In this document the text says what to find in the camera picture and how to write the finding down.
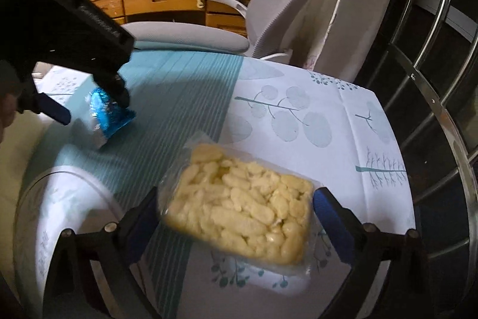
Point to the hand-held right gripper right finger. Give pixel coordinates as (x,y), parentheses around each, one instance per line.
(336,225)

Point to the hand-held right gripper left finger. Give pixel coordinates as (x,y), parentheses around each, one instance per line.
(140,229)

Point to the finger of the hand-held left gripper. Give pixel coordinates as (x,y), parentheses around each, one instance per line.
(115,91)
(56,111)

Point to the blue white snack packet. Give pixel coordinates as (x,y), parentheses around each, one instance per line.
(112,121)

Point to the yellow puffed rice cake packet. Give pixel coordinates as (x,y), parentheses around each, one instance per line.
(242,203)

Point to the person's left hand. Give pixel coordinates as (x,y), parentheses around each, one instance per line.
(5,117)

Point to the white round plate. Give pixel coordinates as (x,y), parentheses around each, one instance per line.
(56,199)

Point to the wooden desk with drawers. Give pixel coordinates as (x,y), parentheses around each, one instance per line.
(171,1)

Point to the metal rail rack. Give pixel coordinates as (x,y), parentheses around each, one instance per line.
(440,80)

